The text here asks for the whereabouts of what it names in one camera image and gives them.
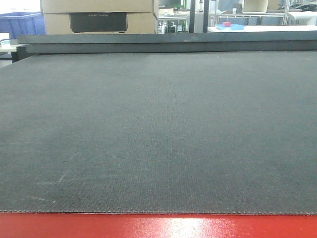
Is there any dark conveyor far rail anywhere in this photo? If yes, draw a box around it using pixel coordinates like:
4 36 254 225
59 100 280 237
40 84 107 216
18 31 317 55

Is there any cardboard box with black panel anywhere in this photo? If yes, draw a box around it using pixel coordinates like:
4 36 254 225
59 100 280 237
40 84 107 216
41 0 159 35

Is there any blue plastic bin far left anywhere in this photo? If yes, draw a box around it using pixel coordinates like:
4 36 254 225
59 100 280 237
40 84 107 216
0 12 46 39

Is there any red conveyor front edge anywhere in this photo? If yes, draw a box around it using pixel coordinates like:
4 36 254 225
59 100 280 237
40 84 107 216
0 213 317 238

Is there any black vertical pole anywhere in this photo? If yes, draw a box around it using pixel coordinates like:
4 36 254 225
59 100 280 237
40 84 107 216
203 0 210 33

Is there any light blue shallow tray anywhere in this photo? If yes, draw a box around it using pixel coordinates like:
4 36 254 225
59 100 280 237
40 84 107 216
215 24 245 31

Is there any white aluminium frame shelf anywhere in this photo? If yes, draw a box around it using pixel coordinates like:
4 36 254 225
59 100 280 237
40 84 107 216
216 0 290 26

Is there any dark grey conveyor belt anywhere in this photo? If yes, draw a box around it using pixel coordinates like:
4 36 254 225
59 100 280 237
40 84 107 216
0 52 317 215

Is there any white background table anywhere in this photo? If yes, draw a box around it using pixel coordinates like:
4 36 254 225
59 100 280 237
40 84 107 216
208 25 317 33

